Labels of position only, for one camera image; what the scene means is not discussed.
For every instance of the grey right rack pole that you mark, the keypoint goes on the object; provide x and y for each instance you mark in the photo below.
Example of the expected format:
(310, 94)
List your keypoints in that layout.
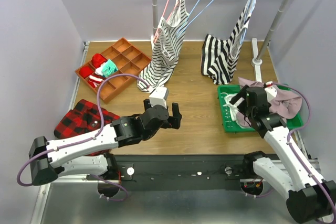
(272, 28)

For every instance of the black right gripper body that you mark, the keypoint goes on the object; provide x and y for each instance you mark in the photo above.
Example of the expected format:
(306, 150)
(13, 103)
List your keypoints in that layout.
(245, 108)

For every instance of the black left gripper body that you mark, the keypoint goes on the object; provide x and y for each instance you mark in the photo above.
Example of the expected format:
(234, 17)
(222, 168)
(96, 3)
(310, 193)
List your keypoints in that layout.
(165, 120)

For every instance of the red sock rolled front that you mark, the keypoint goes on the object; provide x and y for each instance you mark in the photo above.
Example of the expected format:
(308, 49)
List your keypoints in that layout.
(85, 71)

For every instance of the red black plaid shirt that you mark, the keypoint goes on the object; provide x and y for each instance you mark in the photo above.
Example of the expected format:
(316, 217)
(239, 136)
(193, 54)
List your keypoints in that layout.
(83, 118)

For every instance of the red white striped sock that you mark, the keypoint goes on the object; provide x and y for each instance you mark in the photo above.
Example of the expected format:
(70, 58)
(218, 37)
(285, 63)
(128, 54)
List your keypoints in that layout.
(94, 81)

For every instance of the white garment in tray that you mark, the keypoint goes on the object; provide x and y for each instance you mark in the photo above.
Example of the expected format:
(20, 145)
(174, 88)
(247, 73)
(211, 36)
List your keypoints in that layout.
(235, 115)

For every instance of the grey rack pole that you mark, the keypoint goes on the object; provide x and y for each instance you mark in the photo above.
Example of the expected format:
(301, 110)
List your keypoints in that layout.
(155, 19)
(272, 28)

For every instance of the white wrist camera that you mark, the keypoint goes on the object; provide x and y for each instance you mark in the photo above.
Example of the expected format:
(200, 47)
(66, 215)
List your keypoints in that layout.
(159, 97)
(271, 91)

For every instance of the blue wire hanger right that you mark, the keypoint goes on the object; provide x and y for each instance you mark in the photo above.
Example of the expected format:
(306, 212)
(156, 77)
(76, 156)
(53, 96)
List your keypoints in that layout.
(243, 25)

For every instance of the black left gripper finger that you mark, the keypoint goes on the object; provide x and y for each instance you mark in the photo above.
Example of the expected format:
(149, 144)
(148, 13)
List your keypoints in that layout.
(176, 117)
(147, 104)

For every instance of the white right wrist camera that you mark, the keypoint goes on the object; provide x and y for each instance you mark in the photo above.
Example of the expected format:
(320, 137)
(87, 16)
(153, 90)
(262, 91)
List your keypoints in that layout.
(271, 91)

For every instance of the mauve tank top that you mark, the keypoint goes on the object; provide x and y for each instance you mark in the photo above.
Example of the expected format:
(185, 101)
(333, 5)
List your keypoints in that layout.
(286, 103)

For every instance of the thin striped white tank top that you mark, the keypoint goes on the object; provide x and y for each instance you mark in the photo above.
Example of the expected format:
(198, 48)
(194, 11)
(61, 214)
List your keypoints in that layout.
(166, 49)

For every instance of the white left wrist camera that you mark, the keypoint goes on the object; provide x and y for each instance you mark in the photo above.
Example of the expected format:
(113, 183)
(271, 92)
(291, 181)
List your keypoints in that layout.
(159, 97)

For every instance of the wide striped black white top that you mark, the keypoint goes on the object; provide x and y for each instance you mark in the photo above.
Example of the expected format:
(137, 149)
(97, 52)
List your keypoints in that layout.
(219, 58)

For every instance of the red sock rolled back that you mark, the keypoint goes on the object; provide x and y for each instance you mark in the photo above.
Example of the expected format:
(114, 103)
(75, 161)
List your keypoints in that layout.
(97, 60)

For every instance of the red sock rolled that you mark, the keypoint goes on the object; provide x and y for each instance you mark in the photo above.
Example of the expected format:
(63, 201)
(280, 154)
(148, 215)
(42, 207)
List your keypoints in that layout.
(85, 71)
(97, 60)

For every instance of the blue wire hanger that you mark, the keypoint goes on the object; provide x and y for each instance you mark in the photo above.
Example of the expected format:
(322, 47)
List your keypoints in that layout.
(243, 25)
(187, 23)

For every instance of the grey left rack pole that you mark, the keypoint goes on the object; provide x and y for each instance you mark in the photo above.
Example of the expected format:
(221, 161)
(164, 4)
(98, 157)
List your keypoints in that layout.
(155, 19)

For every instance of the aluminium frame rail left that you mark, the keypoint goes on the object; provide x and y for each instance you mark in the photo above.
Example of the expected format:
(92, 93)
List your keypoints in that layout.
(44, 189)

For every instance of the teal and white sock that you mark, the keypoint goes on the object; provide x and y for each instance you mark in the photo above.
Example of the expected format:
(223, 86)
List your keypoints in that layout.
(107, 69)

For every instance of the blue wire hanger middle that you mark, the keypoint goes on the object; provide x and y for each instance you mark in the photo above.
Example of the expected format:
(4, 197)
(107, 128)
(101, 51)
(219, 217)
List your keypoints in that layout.
(187, 23)

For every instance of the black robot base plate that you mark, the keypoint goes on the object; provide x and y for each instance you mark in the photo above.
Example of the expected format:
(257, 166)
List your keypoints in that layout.
(179, 172)

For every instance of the white rack base rail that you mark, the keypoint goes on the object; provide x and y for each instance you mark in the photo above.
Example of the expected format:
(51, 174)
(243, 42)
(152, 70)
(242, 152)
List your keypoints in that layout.
(255, 62)

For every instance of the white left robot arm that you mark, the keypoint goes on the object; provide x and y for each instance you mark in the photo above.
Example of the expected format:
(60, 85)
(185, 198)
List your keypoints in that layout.
(49, 160)

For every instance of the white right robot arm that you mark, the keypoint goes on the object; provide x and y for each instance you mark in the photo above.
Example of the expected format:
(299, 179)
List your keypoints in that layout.
(307, 194)

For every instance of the green plastic tray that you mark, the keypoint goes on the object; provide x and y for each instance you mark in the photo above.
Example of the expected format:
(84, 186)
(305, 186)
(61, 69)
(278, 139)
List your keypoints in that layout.
(262, 126)

